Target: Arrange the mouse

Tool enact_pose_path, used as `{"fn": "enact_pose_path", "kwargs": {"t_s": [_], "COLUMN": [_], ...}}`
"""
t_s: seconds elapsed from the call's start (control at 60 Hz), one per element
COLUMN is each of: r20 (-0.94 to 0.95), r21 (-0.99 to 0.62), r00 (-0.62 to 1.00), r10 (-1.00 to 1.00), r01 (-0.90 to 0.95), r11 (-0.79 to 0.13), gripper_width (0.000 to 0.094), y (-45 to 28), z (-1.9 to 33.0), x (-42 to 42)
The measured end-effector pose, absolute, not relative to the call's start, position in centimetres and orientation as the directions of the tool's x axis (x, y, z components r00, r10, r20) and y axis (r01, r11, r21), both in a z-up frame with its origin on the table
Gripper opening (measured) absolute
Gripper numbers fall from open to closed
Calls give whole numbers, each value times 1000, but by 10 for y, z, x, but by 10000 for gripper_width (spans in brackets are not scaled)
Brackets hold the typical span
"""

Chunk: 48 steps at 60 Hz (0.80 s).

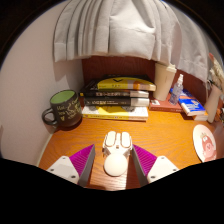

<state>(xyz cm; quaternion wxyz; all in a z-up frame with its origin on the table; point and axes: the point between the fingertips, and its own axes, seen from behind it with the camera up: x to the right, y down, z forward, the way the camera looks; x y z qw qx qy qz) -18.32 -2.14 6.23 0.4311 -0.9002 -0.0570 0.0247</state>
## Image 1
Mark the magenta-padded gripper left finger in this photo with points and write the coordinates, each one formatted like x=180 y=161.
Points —
x=65 y=168

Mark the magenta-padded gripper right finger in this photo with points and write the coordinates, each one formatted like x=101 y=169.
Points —
x=160 y=168

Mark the white computer mouse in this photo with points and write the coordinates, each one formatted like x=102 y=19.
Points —
x=116 y=156

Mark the round pink cartoon mouse pad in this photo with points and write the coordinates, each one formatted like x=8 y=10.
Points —
x=204 y=143

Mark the dark mug with green inside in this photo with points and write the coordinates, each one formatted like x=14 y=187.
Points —
x=66 y=110

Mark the red-brown book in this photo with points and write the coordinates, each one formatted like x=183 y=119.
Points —
x=163 y=106

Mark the orange book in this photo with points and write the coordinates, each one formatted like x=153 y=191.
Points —
x=201 y=117

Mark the blue book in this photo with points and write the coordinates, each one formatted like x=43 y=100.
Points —
x=190 y=105

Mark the clear spray bottle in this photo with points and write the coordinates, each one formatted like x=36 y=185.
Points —
x=175 y=93

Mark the white ceramic pitcher vase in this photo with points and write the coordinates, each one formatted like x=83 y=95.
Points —
x=212 y=103

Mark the cream tumbler with lid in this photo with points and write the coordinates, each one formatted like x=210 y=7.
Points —
x=163 y=83

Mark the white pleated curtain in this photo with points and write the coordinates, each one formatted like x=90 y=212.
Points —
x=126 y=26

